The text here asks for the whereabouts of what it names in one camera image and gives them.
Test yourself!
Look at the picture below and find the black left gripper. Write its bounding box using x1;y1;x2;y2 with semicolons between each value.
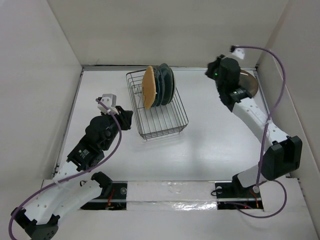
101;105;133;151

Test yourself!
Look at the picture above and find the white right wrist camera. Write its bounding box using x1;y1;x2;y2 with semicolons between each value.
229;45;246;60

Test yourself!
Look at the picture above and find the grey wire dish rack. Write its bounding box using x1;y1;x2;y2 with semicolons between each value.
126;69;189;141

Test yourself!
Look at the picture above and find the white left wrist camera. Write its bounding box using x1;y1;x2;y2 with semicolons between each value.
97;93;119;115

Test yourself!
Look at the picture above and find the silver mounting rail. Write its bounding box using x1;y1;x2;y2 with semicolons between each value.
82;181;264;211

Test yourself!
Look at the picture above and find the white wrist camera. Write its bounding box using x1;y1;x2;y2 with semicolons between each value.
97;93;119;115
229;45;246;60

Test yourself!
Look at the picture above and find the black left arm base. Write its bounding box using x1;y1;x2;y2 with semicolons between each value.
80;171;128;211

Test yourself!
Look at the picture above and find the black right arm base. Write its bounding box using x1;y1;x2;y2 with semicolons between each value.
210;177;264;210

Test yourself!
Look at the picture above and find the teal scalloped plate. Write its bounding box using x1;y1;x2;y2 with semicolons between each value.
151;66;163;107

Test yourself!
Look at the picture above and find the woven bamboo plate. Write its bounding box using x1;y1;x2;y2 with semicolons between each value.
142;66;157;109

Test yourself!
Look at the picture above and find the grey-blue round plate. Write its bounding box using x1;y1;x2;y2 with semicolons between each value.
160;63;175;106

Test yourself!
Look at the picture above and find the brown speckled plate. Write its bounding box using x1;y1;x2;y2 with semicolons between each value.
239;69;259;97

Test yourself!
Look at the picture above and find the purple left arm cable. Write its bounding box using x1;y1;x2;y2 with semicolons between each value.
7;98;123;240

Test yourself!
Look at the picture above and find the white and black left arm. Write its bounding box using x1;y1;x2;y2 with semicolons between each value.
8;103;133;240

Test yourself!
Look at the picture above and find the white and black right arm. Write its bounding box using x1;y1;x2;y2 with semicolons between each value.
205;55;303;197

